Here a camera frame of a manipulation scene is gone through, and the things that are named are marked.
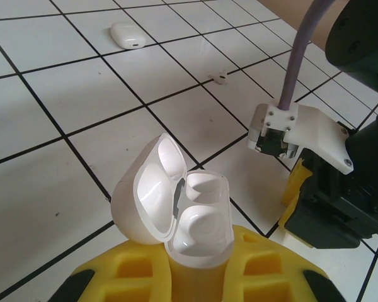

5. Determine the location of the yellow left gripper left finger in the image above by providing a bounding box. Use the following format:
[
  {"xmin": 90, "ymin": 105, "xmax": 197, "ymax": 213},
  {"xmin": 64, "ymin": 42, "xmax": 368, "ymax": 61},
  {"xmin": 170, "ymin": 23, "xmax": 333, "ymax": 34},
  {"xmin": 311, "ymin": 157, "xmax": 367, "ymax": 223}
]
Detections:
[{"xmin": 50, "ymin": 234, "xmax": 177, "ymax": 302}]

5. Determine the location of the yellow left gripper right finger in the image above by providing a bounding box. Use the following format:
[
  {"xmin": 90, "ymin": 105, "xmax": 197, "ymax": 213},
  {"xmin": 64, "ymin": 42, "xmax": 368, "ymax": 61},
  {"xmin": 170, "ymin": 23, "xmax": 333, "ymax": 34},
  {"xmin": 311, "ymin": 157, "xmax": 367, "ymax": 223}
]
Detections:
[{"xmin": 222, "ymin": 225, "xmax": 347, "ymax": 302}]

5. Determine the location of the white earbud charging case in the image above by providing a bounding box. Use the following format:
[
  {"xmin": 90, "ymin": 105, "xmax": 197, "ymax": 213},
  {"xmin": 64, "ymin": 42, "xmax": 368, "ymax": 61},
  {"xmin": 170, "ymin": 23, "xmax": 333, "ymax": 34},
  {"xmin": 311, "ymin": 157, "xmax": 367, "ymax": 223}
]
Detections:
[
  {"xmin": 109, "ymin": 21, "xmax": 147, "ymax": 50},
  {"xmin": 110, "ymin": 132, "xmax": 234, "ymax": 269}
]

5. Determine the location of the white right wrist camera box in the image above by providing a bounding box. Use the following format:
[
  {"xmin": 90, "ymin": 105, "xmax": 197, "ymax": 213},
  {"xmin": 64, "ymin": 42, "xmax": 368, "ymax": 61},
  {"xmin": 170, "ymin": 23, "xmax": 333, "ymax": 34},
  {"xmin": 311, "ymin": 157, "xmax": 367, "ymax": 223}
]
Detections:
[{"xmin": 246, "ymin": 102, "xmax": 355, "ymax": 176}]

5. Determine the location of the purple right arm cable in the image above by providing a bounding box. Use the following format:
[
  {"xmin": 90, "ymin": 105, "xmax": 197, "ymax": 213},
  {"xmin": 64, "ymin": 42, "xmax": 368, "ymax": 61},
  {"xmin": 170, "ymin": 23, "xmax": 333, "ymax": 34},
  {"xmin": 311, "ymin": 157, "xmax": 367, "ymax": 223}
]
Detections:
[{"xmin": 276, "ymin": 0, "xmax": 336, "ymax": 111}]

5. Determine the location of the white wireless earbud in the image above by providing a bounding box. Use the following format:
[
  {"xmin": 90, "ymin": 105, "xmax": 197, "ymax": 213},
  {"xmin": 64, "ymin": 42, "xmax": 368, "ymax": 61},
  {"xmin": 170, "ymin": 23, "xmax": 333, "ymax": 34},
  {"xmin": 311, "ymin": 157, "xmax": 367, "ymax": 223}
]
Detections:
[{"xmin": 209, "ymin": 70, "xmax": 228, "ymax": 85}]

